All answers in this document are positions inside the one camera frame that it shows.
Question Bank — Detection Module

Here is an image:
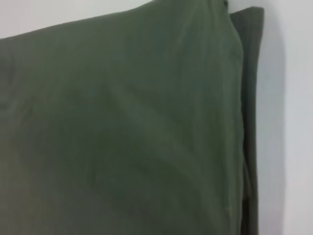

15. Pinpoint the dark green printed t-shirt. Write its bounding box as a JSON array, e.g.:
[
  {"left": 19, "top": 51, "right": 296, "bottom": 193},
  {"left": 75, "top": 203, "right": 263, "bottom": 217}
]
[{"left": 0, "top": 0, "right": 266, "bottom": 235}]

